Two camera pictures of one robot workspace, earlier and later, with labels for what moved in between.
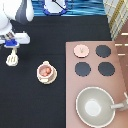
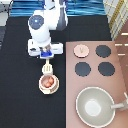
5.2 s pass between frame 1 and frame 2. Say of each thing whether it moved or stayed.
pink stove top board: stayed
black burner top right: stayed
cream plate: moved
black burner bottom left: stayed
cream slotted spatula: moved
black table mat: stayed
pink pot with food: moved
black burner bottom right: stayed
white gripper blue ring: moved
